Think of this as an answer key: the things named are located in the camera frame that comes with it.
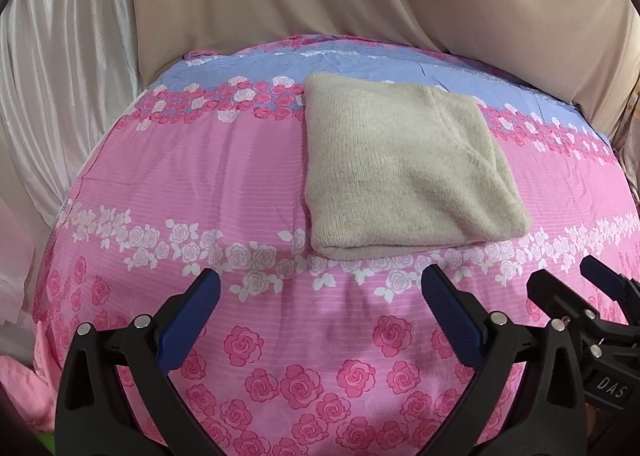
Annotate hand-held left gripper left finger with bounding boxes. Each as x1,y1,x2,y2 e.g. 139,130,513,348
55,268,222,456

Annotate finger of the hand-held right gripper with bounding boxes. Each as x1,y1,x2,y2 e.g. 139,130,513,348
526,268,613,331
579,255,640,319

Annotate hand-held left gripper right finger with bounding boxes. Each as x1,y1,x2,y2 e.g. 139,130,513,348
421,264,589,456

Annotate cream knit sweater black hearts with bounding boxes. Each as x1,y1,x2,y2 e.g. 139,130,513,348
303,72,534,261

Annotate pink floral bedsheet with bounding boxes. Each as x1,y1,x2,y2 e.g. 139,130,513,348
30,33,640,456

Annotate light pink cloth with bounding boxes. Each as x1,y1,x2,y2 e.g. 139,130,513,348
0,193,57,437

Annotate white satin curtain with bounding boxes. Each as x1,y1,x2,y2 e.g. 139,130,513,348
0,0,143,217

